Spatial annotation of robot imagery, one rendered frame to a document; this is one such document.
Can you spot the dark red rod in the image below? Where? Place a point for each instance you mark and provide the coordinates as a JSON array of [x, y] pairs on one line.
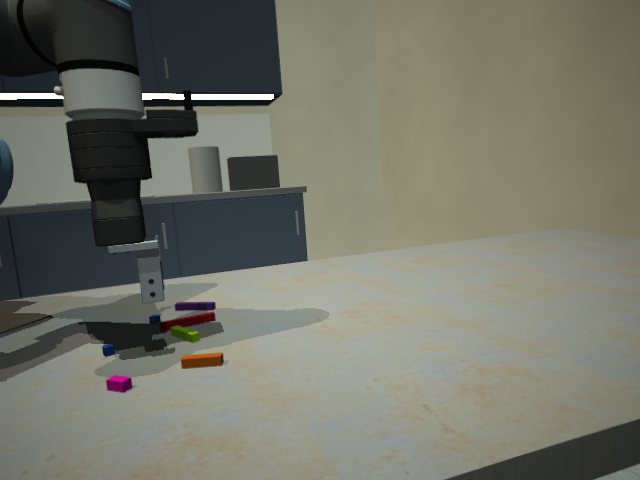
[[187, 321]]

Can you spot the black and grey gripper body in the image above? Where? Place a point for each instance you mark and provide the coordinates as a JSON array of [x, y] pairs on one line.
[[109, 146]]

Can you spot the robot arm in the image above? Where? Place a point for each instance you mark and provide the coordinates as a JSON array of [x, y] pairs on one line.
[[83, 34]]

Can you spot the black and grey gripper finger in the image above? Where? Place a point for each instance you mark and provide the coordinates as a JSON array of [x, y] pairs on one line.
[[155, 237], [149, 268]]

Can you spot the lime green rod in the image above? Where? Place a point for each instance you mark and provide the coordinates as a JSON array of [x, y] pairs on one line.
[[185, 334]]

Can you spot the small magenta block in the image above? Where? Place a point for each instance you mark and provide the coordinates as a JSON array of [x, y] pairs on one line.
[[119, 383]]

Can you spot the orange rod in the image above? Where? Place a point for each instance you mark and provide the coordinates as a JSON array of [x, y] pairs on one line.
[[202, 360]]

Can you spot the purple rod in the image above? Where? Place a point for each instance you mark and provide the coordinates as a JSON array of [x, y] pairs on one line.
[[193, 306]]

